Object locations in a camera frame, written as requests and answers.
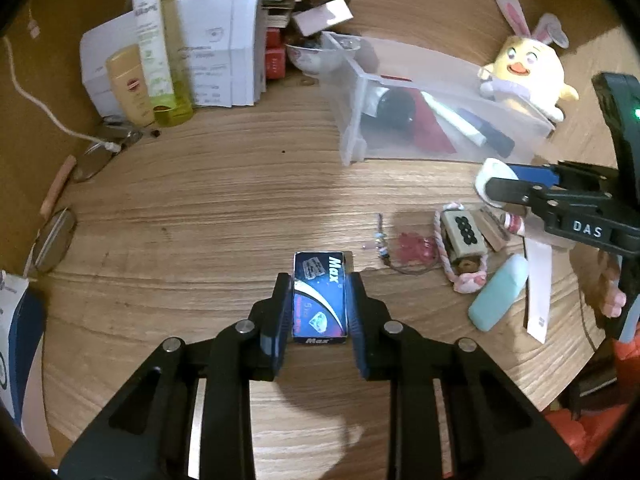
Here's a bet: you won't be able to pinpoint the small lip balm tube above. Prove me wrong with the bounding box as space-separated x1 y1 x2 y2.
501 211 526 237

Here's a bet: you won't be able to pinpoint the blue Max blade box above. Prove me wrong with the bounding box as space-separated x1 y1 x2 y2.
292 252 348 344

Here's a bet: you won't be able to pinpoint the red translucent charm keychain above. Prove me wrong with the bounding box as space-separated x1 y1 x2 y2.
398 233 438 266

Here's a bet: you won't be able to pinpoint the white mahjong tile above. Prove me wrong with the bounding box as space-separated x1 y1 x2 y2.
440 209 487 262

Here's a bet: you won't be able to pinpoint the person's hand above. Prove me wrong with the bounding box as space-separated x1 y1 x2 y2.
580 250 627 318

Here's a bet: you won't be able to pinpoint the dark purple mascara tube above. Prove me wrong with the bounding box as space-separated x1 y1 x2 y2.
457 108 515 158

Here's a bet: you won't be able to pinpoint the small wooden stamp block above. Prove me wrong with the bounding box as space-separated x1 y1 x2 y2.
473 207 511 252

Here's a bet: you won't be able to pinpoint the white paper strip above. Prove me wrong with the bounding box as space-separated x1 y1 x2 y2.
524 238 552 344

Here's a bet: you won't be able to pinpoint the white marker pen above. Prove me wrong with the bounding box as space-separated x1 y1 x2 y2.
421 91 487 148

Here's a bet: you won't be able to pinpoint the yellow chick bunny plush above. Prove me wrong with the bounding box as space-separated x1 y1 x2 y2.
478 0 579 124

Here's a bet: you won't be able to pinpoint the mint green eraser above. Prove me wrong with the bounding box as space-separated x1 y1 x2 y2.
468 254 529 332

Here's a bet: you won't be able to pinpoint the black round bottle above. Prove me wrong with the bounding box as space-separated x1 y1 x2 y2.
376 88 416 131

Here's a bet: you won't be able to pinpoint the clear plastic storage bin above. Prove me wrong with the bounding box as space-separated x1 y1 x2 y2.
320 32 552 165

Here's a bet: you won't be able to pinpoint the yellow green liquid bottle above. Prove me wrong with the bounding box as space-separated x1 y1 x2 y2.
154 0 193 128

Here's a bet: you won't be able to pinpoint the eyeglasses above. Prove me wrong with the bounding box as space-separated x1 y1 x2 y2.
23 116 148 278

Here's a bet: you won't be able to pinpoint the white ceramic bowl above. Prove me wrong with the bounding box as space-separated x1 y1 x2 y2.
285 32 360 78

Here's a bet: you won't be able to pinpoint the blue white box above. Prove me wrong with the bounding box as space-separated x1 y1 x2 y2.
1 271 46 428

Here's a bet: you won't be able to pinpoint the red books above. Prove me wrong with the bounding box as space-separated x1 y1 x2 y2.
265 27 286 80

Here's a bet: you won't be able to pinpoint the small white cardboard box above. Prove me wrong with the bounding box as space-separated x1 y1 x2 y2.
292 0 354 37

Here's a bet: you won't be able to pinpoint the beige cream tube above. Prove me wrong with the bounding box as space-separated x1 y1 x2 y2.
105 44 154 127

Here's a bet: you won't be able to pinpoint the white folded paper stack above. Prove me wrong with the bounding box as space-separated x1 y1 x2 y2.
79 0 299 117

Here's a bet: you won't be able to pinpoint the white green spray bottle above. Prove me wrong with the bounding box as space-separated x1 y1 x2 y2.
132 0 176 113

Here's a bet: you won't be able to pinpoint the white charging cable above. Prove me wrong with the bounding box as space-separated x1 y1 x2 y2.
2 34 123 154

